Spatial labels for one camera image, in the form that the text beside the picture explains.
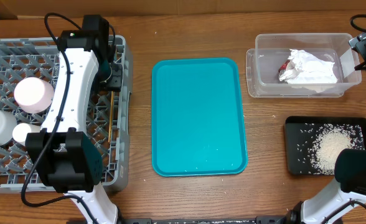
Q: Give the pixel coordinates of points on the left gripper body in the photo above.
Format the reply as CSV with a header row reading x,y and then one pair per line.
x,y
110,77

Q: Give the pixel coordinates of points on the wooden chopstick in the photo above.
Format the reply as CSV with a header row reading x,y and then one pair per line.
x,y
111,116

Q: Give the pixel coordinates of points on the white napkin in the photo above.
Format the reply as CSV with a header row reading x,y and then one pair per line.
x,y
307,71

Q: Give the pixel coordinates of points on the red snack wrapper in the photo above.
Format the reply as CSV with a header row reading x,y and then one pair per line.
x,y
282,69

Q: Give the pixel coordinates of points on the pile of rice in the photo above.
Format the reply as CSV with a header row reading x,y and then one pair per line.
x,y
319,145

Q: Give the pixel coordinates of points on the white cup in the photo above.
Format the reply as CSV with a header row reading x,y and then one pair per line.
x,y
21,131

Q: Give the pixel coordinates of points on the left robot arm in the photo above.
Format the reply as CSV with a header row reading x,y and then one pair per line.
x,y
61,152

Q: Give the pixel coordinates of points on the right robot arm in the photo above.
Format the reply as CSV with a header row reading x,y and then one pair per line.
x,y
348,187

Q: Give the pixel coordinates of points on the grey dishwasher rack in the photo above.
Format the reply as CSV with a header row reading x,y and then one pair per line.
x,y
39,57

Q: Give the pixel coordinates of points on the clear plastic bin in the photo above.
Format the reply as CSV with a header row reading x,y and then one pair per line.
x,y
271,51

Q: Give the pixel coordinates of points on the teal plastic tray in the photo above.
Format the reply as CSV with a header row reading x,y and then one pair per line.
x,y
197,121

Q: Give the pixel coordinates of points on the black tray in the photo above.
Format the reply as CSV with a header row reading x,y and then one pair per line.
x,y
291,131

